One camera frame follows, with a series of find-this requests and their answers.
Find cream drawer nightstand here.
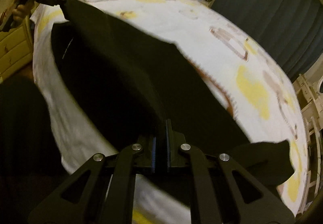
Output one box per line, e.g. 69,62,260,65
0,21,33,83

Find black pants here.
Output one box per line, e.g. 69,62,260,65
51,0,294,194

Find white patterned bed sheet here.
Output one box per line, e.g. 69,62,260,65
31,0,308,214

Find person's left hand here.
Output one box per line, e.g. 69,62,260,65
12,0,35,27

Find dark teal curtain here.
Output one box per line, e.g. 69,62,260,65
212,0,322,81

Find white dressing table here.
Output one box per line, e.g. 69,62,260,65
293,56,322,217

